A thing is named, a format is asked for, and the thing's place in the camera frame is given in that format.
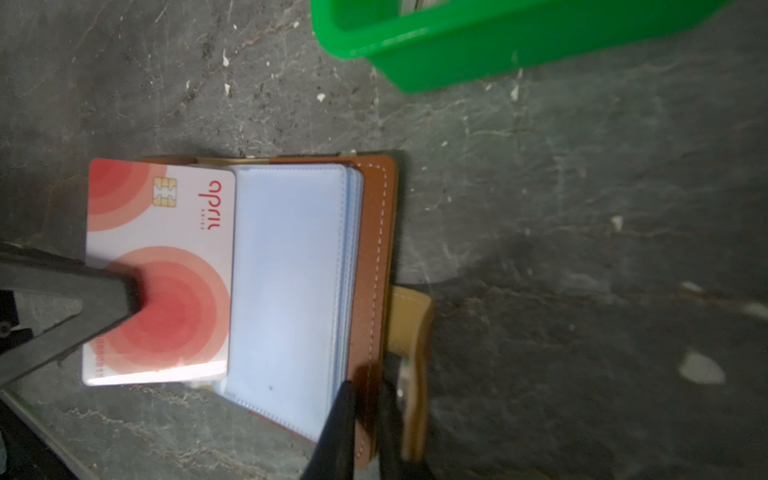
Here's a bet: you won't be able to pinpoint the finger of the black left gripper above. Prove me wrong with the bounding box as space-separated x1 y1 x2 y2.
1 242 140 387

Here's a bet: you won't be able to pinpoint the green plastic card bin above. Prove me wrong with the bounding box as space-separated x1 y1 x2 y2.
310 0 724 93

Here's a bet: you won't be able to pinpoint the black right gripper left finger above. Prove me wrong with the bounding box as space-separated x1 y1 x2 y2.
300 380 356 480

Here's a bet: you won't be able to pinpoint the stack of cards in bin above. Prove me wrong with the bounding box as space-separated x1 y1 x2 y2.
399 0 447 15

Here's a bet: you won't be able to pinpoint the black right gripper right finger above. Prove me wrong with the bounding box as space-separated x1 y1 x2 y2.
377 359 435 480

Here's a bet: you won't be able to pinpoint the brown leather card holder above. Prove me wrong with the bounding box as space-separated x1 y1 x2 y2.
140 152 436 470

